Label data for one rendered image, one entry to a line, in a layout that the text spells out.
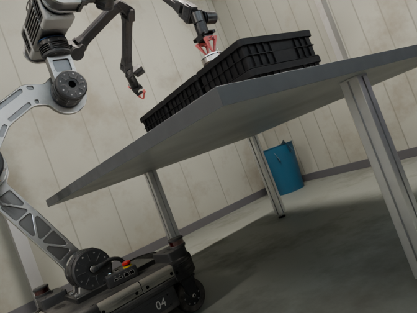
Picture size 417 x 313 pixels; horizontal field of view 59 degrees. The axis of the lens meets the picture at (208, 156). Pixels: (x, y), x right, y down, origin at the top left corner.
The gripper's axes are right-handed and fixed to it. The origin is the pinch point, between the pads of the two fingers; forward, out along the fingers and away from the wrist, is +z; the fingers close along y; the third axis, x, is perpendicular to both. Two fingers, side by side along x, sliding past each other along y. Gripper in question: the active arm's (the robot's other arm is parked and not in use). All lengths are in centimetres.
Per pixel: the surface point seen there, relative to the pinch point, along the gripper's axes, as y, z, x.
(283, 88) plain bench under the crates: -75, 37, 48
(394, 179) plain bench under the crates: -68, 69, 9
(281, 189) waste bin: 153, 100, -159
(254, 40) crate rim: -40.4, 11.9, 14.0
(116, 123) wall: 200, -17, -31
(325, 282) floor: -29, 104, 10
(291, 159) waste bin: 140, 75, -176
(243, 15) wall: 168, -98, -211
